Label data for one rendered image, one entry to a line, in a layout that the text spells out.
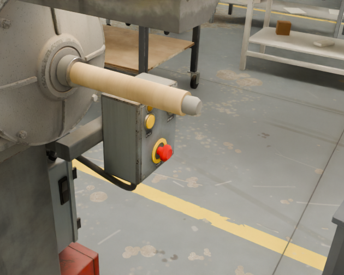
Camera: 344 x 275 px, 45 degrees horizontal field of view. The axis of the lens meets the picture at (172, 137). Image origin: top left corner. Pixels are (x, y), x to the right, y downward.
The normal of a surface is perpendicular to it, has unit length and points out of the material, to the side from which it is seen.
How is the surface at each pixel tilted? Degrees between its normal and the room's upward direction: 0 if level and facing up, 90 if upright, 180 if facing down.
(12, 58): 86
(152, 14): 90
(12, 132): 106
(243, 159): 0
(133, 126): 90
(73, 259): 0
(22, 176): 90
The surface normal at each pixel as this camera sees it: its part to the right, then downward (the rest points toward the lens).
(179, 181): 0.04, -0.87
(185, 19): 0.86, 0.29
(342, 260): -0.62, 0.37
